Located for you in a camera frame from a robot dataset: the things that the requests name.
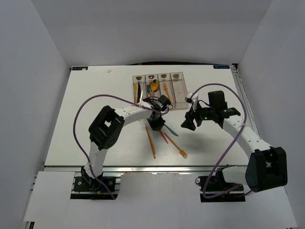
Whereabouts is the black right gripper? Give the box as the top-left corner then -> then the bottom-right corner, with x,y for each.
181,101 -> 215,131

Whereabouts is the red-orange plastic fork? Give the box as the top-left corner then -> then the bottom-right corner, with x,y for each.
159,130 -> 168,144

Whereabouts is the teal plastic knife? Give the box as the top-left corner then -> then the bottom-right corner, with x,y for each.
164,124 -> 179,136

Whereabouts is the orange plastic chopstick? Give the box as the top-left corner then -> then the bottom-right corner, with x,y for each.
145,124 -> 156,159

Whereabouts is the orange plastic spoon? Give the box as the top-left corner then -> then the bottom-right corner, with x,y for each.
150,83 -> 158,96

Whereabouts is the yellow-orange fork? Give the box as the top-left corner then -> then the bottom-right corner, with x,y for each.
164,133 -> 188,159
163,83 -> 172,103

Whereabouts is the black plastic knife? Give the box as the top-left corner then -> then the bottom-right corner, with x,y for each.
137,83 -> 141,103

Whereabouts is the orange plastic knife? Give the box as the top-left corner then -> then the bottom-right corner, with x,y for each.
133,84 -> 137,103

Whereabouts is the teal plastic spoon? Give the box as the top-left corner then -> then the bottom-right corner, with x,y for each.
147,84 -> 152,96

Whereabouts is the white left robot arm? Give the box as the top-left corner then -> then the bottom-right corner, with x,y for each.
81,95 -> 171,190

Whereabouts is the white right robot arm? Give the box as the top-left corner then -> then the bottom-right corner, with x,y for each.
181,91 -> 288,193

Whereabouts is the clear four-compartment utensil organizer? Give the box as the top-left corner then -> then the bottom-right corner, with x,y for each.
132,72 -> 188,110

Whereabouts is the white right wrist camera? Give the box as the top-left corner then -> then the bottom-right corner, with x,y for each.
185,91 -> 198,111

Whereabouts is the aluminium side rail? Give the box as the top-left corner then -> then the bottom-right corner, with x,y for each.
230,63 -> 271,172

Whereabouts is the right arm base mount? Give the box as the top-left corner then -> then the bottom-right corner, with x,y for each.
195,169 -> 245,203

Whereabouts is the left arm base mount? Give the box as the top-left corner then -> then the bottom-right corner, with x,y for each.
70,167 -> 120,200

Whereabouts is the aluminium table edge rail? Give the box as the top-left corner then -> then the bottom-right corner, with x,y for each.
44,165 -> 270,173

